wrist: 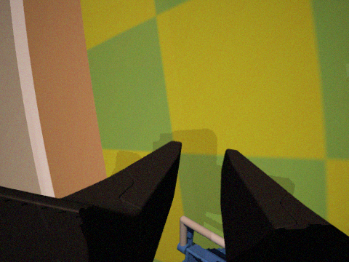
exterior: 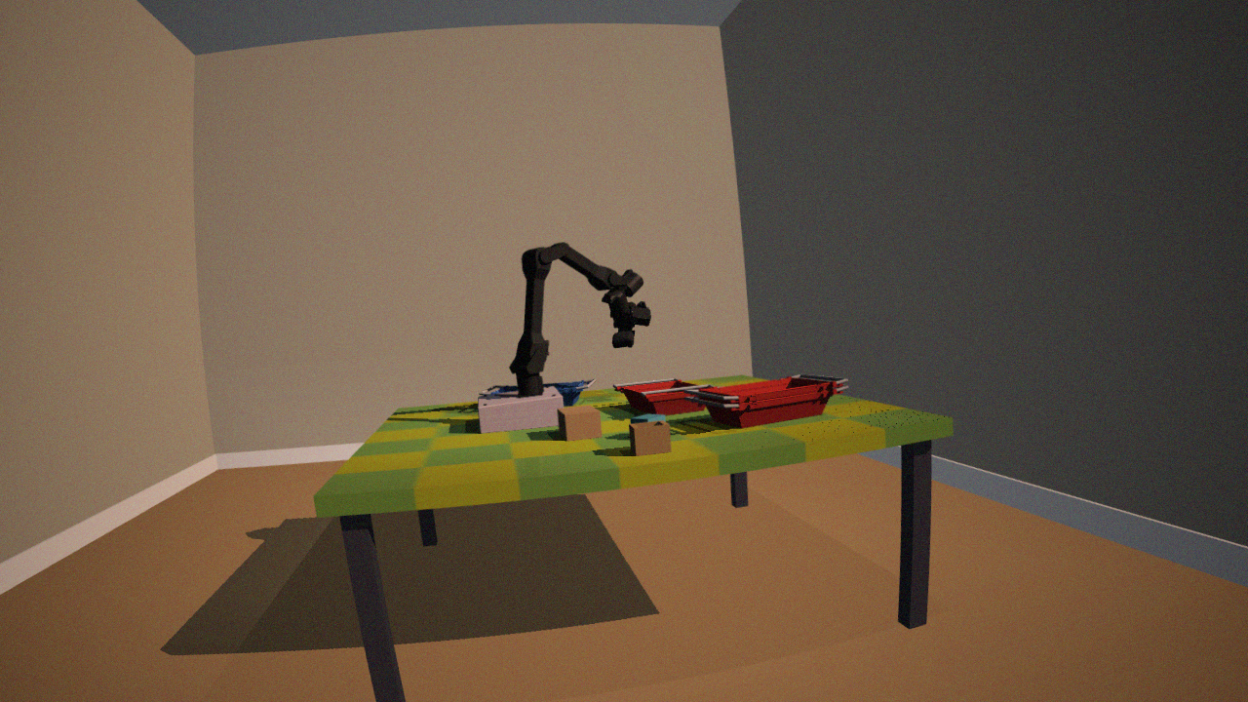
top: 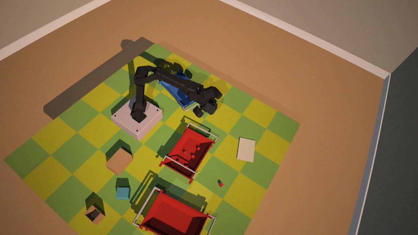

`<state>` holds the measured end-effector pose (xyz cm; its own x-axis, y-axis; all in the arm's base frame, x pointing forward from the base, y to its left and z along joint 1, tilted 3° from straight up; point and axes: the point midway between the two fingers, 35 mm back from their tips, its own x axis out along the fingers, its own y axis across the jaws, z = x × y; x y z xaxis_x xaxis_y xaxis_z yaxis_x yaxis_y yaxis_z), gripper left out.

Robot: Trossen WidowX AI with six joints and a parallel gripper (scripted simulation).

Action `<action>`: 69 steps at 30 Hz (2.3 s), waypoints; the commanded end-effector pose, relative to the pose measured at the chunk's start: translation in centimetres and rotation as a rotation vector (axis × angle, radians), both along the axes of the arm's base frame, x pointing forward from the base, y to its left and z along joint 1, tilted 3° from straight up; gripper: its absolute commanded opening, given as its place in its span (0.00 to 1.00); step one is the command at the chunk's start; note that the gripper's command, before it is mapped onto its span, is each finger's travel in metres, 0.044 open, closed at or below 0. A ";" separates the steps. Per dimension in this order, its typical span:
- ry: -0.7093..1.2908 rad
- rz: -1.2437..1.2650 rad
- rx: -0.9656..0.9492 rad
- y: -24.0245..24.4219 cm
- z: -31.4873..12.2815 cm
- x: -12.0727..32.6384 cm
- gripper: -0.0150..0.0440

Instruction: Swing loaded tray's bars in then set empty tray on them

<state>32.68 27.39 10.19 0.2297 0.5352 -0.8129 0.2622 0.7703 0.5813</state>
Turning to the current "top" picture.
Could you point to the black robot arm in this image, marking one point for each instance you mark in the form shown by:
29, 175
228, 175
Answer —
188, 87

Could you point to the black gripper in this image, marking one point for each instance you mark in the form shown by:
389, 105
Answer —
197, 111

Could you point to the tan rectangular block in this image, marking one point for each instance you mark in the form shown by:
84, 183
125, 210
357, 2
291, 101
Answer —
119, 161

